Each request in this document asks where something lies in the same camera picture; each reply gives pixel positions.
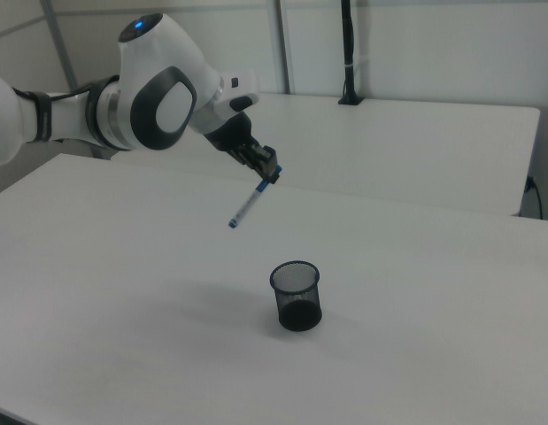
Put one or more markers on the blue and white marker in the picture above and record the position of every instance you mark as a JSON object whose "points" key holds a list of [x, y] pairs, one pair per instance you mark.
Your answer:
{"points": [[247, 206]]}

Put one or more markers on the black camera pole with zip tie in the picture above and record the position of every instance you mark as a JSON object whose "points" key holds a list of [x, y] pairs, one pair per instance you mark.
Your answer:
{"points": [[349, 53]]}

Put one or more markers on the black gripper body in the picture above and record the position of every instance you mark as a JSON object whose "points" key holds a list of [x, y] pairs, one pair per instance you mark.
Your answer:
{"points": [[231, 133]]}

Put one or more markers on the grey horizontal partition rail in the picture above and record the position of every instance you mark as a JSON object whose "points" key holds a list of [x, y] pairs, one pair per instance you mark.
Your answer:
{"points": [[17, 24]]}

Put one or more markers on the black mesh pen cup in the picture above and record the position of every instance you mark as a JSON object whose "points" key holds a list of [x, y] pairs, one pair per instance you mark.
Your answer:
{"points": [[296, 296]]}

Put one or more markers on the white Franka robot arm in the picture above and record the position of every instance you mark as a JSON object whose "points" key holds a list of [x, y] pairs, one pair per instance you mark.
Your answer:
{"points": [[136, 97]]}

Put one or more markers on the grey metal partition post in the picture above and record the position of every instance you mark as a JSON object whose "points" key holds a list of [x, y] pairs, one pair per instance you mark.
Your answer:
{"points": [[284, 44], [61, 40]]}

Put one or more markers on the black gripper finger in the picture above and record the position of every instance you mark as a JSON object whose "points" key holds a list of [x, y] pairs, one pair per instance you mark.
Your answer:
{"points": [[256, 157], [274, 170]]}

